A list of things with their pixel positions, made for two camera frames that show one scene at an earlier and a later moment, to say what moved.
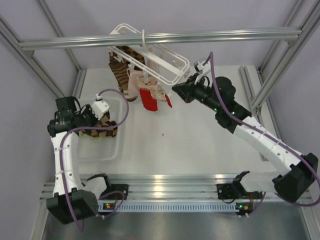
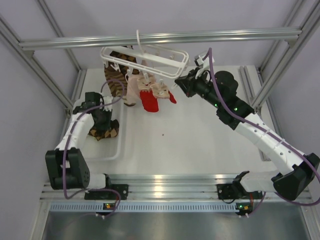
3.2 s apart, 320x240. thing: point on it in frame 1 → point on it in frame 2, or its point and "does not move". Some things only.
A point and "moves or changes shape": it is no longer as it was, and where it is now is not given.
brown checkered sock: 104,122 does not move
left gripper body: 89,119 → 103,121
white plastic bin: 103,149 does not move
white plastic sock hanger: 145,70 moves or changes shape
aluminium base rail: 160,186 does not move
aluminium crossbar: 161,38 does not move
